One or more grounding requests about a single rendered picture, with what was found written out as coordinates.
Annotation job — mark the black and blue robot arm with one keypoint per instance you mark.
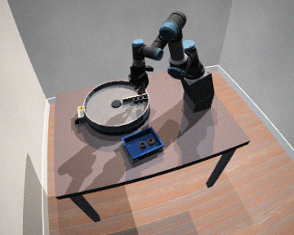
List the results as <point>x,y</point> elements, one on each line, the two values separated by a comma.
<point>182,59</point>

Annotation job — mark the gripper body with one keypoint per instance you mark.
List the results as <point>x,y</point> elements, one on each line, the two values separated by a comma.
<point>139,76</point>

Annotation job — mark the blue open crate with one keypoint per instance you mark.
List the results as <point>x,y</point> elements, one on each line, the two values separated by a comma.
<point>132,144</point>

